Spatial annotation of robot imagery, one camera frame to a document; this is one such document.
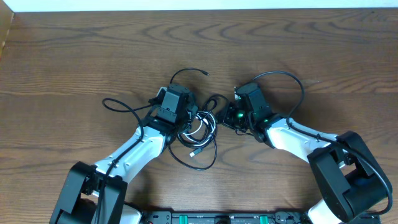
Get black usb cable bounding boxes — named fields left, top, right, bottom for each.
left=167, top=67, right=231, bottom=171

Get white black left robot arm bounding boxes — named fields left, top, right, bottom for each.
left=50, top=100, right=198, bottom=223

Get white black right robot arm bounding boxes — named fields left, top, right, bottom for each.
left=216, top=103, right=393, bottom=223

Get black left camera cable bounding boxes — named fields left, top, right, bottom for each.
left=93, top=97, right=162, bottom=224

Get black camera cable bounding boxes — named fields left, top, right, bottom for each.
left=250, top=70, right=393, bottom=215
left=93, top=97, right=162, bottom=224

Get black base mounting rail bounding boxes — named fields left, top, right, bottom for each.
left=139, top=211, right=312, bottom=224

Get black right camera cable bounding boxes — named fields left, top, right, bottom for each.
left=250, top=70, right=393, bottom=215

